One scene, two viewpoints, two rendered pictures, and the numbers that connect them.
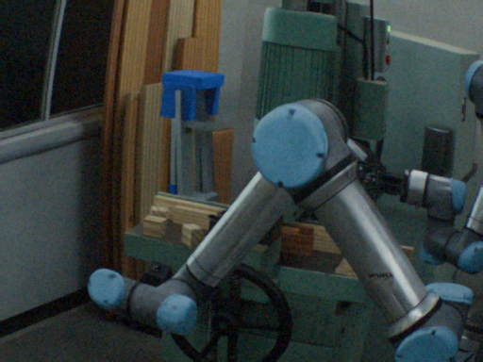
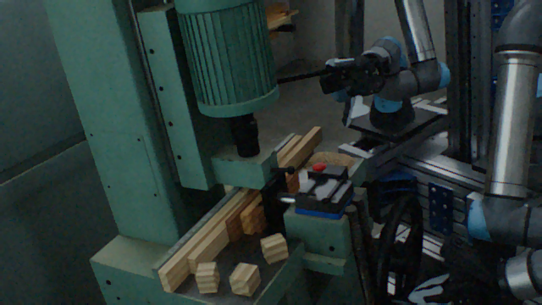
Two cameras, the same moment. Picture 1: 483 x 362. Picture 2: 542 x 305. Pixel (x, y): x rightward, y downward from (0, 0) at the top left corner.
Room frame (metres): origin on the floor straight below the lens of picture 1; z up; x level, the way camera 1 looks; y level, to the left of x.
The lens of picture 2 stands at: (1.69, 0.95, 1.58)
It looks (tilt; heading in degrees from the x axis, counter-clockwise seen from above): 27 degrees down; 285
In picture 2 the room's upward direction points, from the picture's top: 10 degrees counter-clockwise
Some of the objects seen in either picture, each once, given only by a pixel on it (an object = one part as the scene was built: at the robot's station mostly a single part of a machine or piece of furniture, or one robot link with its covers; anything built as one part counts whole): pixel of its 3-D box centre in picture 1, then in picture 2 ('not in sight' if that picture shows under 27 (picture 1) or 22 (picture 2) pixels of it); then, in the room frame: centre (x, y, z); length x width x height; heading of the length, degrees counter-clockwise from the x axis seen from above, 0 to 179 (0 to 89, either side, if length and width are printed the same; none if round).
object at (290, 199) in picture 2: not in sight; (287, 198); (1.95, -0.04, 0.95); 0.09 x 0.07 x 0.09; 72
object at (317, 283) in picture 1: (250, 264); (295, 229); (1.95, -0.04, 0.87); 0.61 x 0.30 x 0.06; 72
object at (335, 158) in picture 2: (357, 261); (329, 159); (1.89, -0.28, 0.91); 0.12 x 0.09 x 0.03; 162
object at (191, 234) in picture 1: (191, 235); (274, 248); (1.96, 0.10, 0.92); 0.04 x 0.03 x 0.04; 33
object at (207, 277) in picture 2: (158, 217); (207, 277); (2.08, 0.19, 0.92); 0.04 x 0.03 x 0.04; 99
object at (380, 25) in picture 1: (376, 43); not in sight; (2.30, -0.33, 1.40); 0.10 x 0.06 x 0.16; 162
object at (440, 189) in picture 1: (445, 196); (384, 55); (1.74, -0.45, 1.13); 0.11 x 0.08 x 0.09; 72
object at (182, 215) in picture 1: (296, 238); (266, 188); (2.03, -0.14, 0.92); 0.61 x 0.02 x 0.04; 72
